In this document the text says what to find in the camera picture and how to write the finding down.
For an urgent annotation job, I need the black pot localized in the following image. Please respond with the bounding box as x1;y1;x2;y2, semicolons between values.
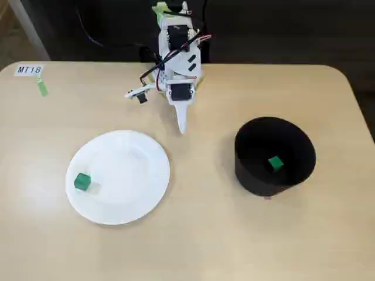
233;116;317;197

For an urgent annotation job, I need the white metal pole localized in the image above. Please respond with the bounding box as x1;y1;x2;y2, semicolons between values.
8;0;51;61

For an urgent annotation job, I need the white paper plate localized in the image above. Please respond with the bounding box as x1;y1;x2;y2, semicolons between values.
64;129;171;225

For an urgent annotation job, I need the green cube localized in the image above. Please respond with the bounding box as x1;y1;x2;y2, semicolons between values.
73;172;92;191
267;156;285;172

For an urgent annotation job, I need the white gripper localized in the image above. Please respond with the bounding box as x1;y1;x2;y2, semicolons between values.
165;80;197;135

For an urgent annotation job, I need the white MT18 label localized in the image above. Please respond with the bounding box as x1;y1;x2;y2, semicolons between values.
13;64;44;77

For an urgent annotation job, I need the black power plug cable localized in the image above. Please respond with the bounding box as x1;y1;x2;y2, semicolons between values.
73;0;156;64

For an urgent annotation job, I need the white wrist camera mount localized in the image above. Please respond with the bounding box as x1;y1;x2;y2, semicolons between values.
125;84;151;105

